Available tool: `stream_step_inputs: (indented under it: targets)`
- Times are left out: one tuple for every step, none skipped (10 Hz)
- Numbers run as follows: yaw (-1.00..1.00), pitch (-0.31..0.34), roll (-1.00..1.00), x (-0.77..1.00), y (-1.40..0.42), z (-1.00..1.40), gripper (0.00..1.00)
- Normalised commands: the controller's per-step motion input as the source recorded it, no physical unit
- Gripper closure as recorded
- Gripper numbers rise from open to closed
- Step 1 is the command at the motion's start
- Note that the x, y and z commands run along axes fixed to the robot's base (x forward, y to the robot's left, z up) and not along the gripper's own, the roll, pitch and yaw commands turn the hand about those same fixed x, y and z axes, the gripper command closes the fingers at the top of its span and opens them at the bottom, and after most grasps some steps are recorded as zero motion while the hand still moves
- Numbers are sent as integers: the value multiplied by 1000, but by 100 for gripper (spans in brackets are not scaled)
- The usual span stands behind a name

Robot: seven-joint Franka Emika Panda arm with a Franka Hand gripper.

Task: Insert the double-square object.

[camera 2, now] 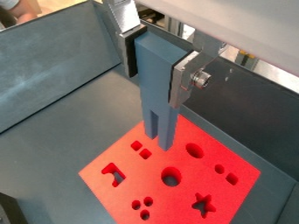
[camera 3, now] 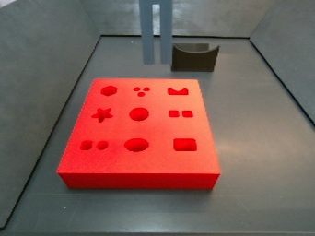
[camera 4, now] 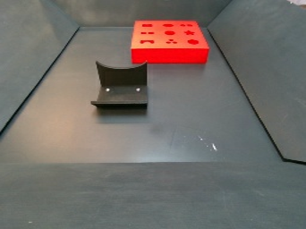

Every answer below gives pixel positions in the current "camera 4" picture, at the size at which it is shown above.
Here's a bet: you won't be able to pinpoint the red shape-sorter block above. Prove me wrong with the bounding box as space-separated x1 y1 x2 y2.
130 21 209 64

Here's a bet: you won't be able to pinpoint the black curved holder bracket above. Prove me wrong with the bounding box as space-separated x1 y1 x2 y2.
90 62 148 107

